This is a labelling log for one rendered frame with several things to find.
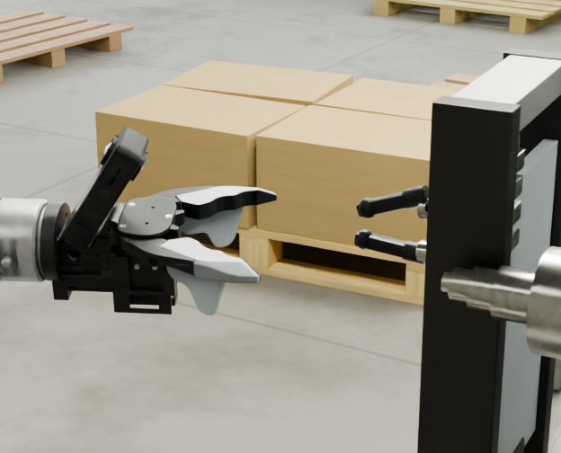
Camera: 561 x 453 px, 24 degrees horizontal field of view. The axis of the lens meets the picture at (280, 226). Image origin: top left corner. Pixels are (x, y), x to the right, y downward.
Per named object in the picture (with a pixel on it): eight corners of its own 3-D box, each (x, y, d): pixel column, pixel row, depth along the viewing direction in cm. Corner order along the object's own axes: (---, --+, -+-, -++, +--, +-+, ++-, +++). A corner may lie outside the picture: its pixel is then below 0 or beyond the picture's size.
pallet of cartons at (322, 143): (539, 226, 463) (548, 99, 447) (417, 324, 387) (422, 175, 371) (228, 164, 530) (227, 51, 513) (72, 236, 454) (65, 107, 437)
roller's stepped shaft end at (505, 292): (451, 296, 81) (454, 248, 80) (547, 314, 79) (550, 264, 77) (433, 315, 78) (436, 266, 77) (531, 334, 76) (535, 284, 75)
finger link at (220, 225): (261, 227, 126) (175, 253, 122) (260, 173, 124) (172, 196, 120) (277, 241, 124) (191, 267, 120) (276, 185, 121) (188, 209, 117)
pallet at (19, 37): (23, 26, 773) (22, 8, 769) (138, 44, 729) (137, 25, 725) (-139, 67, 679) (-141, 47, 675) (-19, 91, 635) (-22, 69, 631)
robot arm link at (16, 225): (9, 183, 120) (-16, 226, 112) (58, 185, 119) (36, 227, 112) (18, 254, 123) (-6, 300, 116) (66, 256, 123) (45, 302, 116)
